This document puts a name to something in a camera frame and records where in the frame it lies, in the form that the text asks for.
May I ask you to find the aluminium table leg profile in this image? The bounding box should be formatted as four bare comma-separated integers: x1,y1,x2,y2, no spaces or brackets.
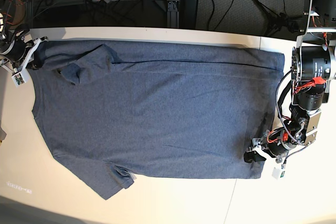
166,0,180,29

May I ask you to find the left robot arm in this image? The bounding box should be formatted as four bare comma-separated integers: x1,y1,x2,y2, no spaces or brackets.
244,0,335,165

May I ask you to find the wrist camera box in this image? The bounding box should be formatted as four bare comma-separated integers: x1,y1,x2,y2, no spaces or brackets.
12,69,30,87
272,167,285,179

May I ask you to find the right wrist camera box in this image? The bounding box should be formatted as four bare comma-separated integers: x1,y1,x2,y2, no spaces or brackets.
12,69,30,87

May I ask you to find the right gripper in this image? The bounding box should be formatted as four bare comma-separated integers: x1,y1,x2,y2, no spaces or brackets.
1,24,48,73

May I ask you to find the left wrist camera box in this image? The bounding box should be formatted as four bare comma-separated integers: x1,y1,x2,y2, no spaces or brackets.
272,167,285,179

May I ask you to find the black power adapter brick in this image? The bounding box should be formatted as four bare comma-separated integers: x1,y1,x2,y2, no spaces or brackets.
180,0,198,29

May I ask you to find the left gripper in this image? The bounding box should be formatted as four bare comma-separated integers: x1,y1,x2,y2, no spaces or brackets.
243,127,297,163

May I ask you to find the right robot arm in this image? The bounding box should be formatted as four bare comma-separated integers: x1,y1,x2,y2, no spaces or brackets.
1,0,48,73

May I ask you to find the black tripod stand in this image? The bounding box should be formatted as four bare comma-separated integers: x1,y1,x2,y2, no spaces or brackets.
252,0,304,37

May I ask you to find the blue grey T-shirt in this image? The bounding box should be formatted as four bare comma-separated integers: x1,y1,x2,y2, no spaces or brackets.
29,40,285,199

